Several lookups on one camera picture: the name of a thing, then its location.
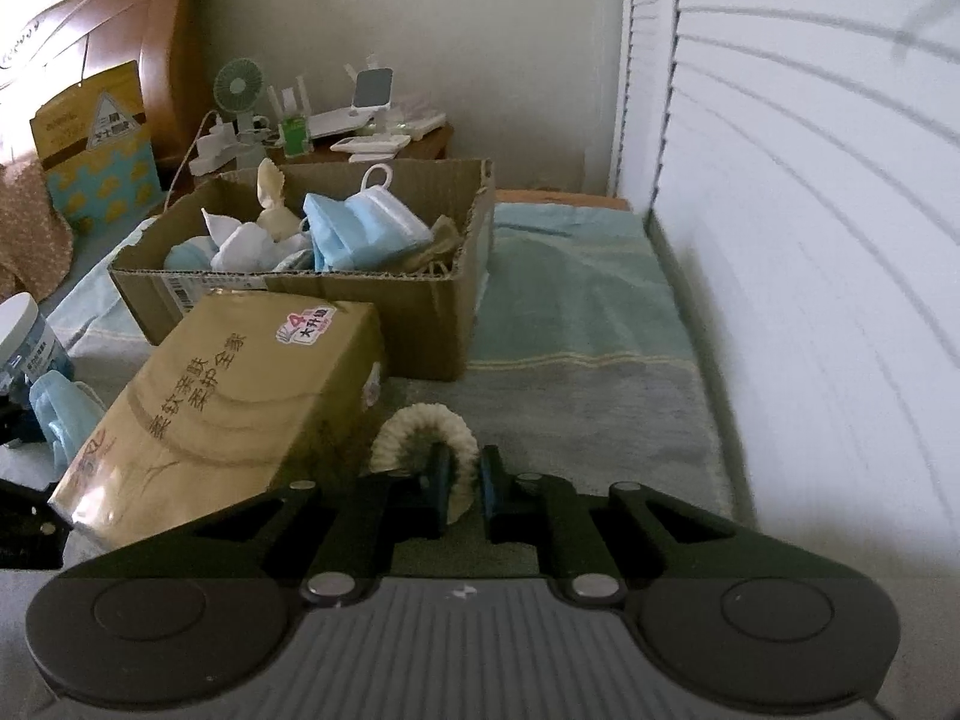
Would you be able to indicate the gold tissue pack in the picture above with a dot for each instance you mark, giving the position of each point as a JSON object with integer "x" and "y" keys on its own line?
{"x": 225, "y": 405}

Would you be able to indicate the patterned cloth pouch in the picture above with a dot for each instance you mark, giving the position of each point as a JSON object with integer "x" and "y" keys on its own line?
{"x": 292, "y": 259}

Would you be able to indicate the white power strip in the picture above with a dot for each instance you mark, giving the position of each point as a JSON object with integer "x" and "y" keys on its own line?
{"x": 214, "y": 155}

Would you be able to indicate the white phone stand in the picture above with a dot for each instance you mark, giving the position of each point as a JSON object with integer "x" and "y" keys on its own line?
{"x": 371, "y": 90}

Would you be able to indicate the brown dotted cloth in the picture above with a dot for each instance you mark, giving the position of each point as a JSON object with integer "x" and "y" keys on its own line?
{"x": 30, "y": 217}

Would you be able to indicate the small green desk fan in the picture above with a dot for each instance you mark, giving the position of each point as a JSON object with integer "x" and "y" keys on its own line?
{"x": 240, "y": 86}

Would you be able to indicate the grey blanket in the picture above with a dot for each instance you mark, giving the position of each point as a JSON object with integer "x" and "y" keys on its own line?
{"x": 600, "y": 420}

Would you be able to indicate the white louvred door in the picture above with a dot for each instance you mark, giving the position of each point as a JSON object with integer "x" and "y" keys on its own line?
{"x": 641, "y": 67}
{"x": 787, "y": 202}

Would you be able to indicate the wooden nightstand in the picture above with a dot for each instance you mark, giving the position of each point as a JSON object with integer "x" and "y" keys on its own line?
{"x": 431, "y": 146}

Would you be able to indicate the green spray bottle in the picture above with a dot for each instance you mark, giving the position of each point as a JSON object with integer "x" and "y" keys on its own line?
{"x": 295, "y": 135}

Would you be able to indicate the teal towel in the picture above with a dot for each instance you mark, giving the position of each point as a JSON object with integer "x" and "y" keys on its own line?
{"x": 570, "y": 292}

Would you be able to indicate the wooden headboard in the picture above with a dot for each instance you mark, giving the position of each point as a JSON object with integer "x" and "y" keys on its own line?
{"x": 150, "y": 37}

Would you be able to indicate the white remote control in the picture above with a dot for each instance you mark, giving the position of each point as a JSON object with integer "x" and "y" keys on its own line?
{"x": 367, "y": 145}

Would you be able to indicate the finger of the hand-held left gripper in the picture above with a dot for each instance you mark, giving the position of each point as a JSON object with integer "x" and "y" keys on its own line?
{"x": 13, "y": 427}
{"x": 26, "y": 521}

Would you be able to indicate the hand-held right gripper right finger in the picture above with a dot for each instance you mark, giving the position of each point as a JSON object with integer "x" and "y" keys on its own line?
{"x": 491, "y": 495}

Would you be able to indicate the white-lidded plastic jar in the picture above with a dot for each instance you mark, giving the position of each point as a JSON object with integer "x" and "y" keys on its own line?
{"x": 22, "y": 330}

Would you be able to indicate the cream fuzzy scrunchie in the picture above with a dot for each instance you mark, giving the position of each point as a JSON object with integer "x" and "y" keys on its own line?
{"x": 420, "y": 427}

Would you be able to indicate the cardboard box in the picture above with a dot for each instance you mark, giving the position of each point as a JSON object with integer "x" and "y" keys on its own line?
{"x": 420, "y": 322}

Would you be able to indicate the white sock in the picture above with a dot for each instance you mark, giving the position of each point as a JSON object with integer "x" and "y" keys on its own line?
{"x": 241, "y": 241}

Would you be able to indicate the yellow and teal paper bag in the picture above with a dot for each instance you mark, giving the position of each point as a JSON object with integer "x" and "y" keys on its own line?
{"x": 97, "y": 157}

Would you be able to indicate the blue face mask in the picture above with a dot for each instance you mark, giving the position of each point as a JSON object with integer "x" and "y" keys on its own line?
{"x": 64, "y": 409}
{"x": 184, "y": 253}
{"x": 390, "y": 214}
{"x": 334, "y": 240}

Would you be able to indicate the beige sock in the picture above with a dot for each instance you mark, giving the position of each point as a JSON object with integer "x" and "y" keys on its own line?
{"x": 274, "y": 206}

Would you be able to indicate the white router with antennas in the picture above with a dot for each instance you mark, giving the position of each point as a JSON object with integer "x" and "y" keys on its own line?
{"x": 330, "y": 121}

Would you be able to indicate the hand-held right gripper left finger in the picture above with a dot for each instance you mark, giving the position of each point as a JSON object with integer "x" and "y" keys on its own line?
{"x": 439, "y": 484}

